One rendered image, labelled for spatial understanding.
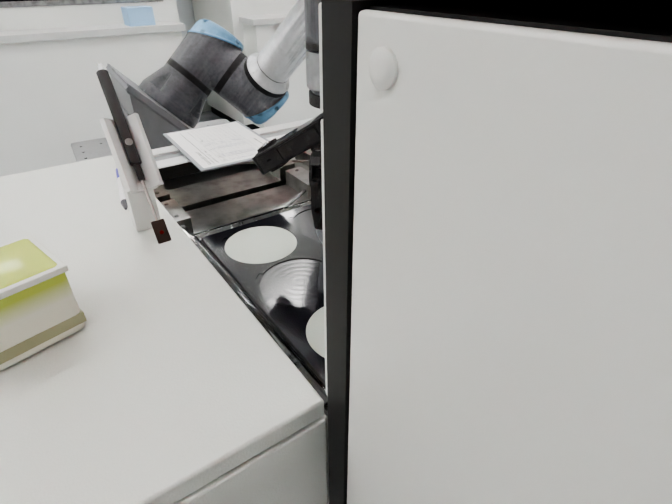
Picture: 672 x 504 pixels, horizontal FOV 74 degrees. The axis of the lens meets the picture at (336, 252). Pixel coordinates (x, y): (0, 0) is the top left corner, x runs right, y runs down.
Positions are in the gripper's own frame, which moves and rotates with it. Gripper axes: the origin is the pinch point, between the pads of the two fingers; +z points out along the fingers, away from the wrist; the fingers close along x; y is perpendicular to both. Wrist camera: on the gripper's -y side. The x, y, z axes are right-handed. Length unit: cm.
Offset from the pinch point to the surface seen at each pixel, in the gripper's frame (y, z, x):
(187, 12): -210, 4, 362
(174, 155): -29.9, -4.3, 15.2
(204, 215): -22.7, 3.3, 9.0
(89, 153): -73, 9, 45
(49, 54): -213, 13, 194
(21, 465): -10.5, -5.2, -38.9
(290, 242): -5.1, 1.3, 0.7
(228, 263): -11.6, 1.3, -6.1
